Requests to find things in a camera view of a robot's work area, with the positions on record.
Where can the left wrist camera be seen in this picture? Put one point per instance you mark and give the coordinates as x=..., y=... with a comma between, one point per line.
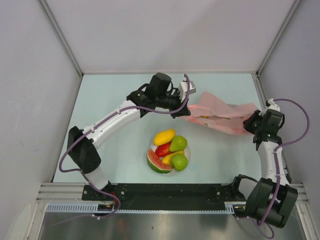
x=185, y=87

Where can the white paper plate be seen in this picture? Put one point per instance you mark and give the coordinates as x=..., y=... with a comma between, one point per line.
x=187, y=153

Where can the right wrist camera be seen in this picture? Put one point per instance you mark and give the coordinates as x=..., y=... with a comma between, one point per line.
x=271, y=105

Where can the red fake mango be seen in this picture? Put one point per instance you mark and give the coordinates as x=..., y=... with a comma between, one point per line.
x=163, y=150

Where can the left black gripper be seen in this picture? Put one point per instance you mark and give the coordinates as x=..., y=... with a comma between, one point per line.
x=184, y=111

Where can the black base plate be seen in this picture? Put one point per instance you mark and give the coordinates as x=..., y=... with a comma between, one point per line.
x=174, y=197

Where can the white cable duct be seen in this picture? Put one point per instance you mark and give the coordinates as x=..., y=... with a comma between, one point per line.
x=79, y=208

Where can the green fake fruit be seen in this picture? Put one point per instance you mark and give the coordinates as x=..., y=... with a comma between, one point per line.
x=179, y=162
x=178, y=143

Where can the red watermelon slice toy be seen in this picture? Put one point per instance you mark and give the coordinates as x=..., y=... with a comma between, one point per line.
x=154, y=162

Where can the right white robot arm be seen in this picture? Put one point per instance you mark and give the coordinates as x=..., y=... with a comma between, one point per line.
x=271, y=199

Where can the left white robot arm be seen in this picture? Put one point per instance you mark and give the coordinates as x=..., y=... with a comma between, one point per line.
x=157, y=96

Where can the yellow fake mango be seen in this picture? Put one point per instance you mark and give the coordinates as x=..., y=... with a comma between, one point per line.
x=164, y=137
x=167, y=159

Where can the aluminium frame rail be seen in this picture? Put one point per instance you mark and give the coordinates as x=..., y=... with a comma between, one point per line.
x=49, y=15

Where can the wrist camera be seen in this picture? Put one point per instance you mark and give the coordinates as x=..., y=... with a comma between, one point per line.
x=271, y=105
x=185, y=87

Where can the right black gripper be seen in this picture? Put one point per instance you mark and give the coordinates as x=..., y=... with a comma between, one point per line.
x=256, y=114

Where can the pink plastic bag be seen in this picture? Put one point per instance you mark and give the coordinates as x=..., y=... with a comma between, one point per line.
x=226, y=118

